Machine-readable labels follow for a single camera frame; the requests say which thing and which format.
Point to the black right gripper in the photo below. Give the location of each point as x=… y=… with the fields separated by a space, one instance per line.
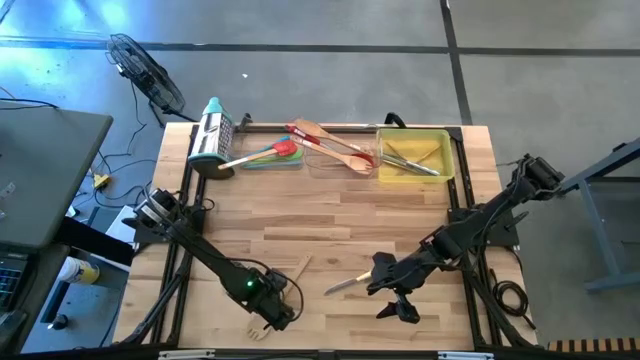
x=410 y=272

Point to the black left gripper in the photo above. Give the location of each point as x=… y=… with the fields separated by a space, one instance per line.
x=270 y=305

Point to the silver table knife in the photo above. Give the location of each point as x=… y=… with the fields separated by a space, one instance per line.
x=425 y=169

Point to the small wooden spork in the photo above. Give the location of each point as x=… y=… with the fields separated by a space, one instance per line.
x=360 y=165

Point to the blue silicone spoon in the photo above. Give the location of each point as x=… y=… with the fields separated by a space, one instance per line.
x=265 y=166

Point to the green silicone spoon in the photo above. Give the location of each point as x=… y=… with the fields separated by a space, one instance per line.
x=298 y=156

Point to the red slotted spoon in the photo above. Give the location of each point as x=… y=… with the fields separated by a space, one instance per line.
x=300 y=132

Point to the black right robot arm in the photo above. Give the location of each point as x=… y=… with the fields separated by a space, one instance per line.
x=480 y=225

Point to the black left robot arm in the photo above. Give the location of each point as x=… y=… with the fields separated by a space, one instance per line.
x=205 y=250

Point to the yellow plastic bin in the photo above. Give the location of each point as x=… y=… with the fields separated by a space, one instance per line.
x=447 y=167

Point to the clear plastic bin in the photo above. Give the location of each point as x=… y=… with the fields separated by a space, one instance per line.
x=325 y=167
x=250 y=135

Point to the white paper sheet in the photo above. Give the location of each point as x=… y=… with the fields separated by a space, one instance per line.
x=122 y=227

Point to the grey metal shelf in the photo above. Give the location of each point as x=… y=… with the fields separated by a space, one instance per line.
x=90 y=315

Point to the white and yellow canister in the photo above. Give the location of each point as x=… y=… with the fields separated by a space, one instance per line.
x=80 y=271

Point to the yellow plug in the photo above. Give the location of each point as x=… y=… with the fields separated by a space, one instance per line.
x=102 y=181

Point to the black and tan striped board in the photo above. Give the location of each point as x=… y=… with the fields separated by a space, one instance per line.
x=590 y=345

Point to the black round knob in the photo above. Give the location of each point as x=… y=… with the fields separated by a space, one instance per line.
x=59 y=321

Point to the laptop with lit keyboard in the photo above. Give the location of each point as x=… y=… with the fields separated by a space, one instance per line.
x=10 y=280

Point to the black floor fan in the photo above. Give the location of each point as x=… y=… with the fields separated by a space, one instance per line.
x=145 y=75

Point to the dark grey desk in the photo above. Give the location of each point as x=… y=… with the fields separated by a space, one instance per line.
x=45 y=170

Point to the white metal bracket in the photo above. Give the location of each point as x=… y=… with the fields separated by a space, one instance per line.
x=465 y=355
x=185 y=354

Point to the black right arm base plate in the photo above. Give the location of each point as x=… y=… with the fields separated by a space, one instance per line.
x=505 y=237

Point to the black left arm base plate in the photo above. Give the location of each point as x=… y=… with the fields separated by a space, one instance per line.
x=150 y=237

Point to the black aluminium table frame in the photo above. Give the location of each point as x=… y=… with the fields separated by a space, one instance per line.
x=260 y=128

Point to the blue-grey table frame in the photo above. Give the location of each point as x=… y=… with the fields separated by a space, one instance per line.
x=595 y=225

